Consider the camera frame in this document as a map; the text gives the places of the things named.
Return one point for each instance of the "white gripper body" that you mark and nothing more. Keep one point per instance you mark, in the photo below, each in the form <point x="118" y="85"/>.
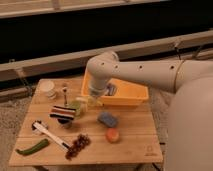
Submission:
<point x="96" y="91"/>

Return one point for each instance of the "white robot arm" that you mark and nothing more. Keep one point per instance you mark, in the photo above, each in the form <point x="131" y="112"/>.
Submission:
<point x="189" y="141"/>

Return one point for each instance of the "white cup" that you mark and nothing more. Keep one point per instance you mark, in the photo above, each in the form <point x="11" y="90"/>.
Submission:
<point x="48" y="89"/>

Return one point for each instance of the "blue object in bin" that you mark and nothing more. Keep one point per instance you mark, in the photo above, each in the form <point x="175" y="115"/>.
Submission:
<point x="111" y="89"/>

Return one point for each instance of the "blue sponge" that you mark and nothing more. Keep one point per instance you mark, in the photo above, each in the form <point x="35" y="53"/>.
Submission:
<point x="107" y="119"/>

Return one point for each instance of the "yellow plastic bin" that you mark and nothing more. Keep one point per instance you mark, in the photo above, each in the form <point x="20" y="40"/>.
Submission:
<point x="127" y="94"/>

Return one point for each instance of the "small brush upright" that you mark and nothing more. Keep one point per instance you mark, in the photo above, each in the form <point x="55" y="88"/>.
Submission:
<point x="64" y="89"/>

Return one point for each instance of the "striped cloth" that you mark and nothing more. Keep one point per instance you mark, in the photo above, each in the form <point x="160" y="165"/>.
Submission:
<point x="62" y="113"/>

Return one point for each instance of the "dark bowl under cloth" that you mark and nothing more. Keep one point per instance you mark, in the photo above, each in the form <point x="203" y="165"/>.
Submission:
<point x="65" y="123"/>

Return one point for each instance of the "orange fruit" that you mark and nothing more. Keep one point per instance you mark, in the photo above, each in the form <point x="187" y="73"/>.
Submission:
<point x="112" y="135"/>

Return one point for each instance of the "wooden slatted table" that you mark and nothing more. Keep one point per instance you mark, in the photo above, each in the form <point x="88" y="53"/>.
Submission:
<point x="138" y="137"/>

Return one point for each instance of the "bunch of dark grapes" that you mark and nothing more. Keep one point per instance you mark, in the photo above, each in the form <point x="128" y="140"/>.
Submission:
<point x="80" y="143"/>

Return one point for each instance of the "green chili pepper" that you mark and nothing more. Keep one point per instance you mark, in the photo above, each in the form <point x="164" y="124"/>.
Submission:
<point x="37" y="147"/>

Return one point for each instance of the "white handled spatula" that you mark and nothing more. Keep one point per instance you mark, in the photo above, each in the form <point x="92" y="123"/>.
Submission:
<point x="55" y="138"/>

